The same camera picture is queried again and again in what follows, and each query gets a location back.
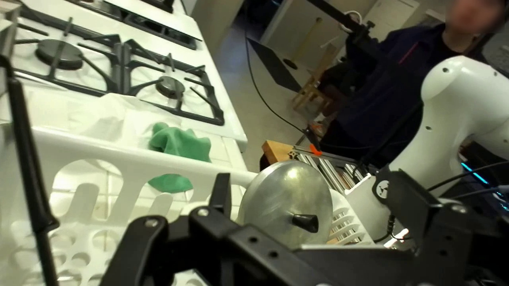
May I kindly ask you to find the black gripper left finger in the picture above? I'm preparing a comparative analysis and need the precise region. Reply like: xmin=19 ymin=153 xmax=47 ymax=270
xmin=101 ymin=215 xmax=174 ymax=286

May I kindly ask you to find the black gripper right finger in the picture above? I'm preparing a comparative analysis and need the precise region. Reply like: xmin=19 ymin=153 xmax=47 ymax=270
xmin=419 ymin=202 xmax=473 ymax=286

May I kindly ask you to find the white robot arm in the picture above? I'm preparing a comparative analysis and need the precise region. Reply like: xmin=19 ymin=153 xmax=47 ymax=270
xmin=101 ymin=56 xmax=509 ymax=286

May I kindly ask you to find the black ladle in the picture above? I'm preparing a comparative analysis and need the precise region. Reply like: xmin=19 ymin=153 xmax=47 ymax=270
xmin=0 ymin=56 xmax=59 ymax=286

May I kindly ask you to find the white plastic dish rack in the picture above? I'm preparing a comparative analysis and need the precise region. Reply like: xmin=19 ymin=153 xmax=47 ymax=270
xmin=0 ymin=83 xmax=389 ymax=286

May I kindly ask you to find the green cloth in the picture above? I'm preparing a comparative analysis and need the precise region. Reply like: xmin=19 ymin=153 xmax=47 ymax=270
xmin=148 ymin=123 xmax=212 ymax=194

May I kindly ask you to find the person in dark clothes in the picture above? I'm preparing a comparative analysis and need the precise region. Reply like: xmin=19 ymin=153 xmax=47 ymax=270
xmin=320 ymin=0 xmax=508 ymax=169

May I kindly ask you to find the silver pot lid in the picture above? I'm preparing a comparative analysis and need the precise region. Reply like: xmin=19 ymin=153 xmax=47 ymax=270
xmin=237 ymin=161 xmax=333 ymax=250

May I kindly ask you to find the wooden side table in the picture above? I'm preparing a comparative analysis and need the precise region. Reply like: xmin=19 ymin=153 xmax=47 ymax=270
xmin=263 ymin=140 xmax=295 ymax=164

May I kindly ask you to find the white gas stove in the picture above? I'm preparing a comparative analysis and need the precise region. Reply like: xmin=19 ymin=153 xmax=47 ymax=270
xmin=2 ymin=0 xmax=247 ymax=145

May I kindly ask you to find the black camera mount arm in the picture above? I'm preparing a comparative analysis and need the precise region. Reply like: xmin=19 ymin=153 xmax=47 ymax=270
xmin=307 ymin=0 xmax=376 ymax=35

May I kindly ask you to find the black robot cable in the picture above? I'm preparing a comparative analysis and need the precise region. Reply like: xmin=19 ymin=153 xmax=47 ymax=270
xmin=244 ymin=31 xmax=320 ymax=145

